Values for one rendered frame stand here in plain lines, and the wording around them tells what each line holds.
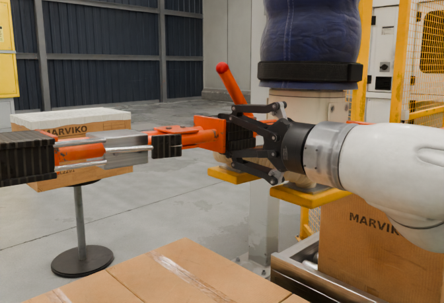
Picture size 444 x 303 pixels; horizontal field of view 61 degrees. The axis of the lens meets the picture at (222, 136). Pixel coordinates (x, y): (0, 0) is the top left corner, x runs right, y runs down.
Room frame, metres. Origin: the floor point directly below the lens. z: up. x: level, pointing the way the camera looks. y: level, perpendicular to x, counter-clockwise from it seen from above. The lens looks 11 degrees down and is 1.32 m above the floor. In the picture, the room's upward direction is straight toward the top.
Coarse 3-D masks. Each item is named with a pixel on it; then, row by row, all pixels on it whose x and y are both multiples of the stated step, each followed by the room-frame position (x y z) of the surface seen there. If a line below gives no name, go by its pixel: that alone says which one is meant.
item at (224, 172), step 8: (208, 168) 0.84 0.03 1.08; (216, 168) 0.83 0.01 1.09; (224, 168) 0.83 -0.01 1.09; (232, 168) 0.82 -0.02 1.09; (216, 176) 0.81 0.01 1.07; (224, 176) 0.80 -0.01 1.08; (232, 176) 0.78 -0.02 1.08; (240, 176) 0.78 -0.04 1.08; (248, 176) 0.79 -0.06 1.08; (256, 176) 0.81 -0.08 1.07
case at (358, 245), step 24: (336, 216) 1.20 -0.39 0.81; (360, 216) 1.14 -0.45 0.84; (384, 216) 1.09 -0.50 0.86; (336, 240) 1.20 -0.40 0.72; (360, 240) 1.14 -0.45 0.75; (384, 240) 1.08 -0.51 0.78; (408, 240) 1.03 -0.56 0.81; (336, 264) 1.19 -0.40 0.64; (360, 264) 1.13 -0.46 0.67; (384, 264) 1.08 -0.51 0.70; (408, 264) 1.03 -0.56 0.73; (432, 264) 0.98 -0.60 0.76; (360, 288) 1.13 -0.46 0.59; (384, 288) 1.07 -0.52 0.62; (408, 288) 1.02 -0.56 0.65; (432, 288) 0.98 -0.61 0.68
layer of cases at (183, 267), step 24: (120, 264) 1.36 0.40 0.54; (144, 264) 1.36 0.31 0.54; (168, 264) 1.36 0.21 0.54; (192, 264) 1.36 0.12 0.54; (216, 264) 1.36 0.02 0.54; (72, 288) 1.19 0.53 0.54; (96, 288) 1.19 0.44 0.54; (120, 288) 1.19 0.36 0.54; (144, 288) 1.19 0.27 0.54; (168, 288) 1.19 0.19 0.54; (192, 288) 1.19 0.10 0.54; (216, 288) 1.19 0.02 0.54; (240, 288) 1.19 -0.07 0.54; (264, 288) 1.19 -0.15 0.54
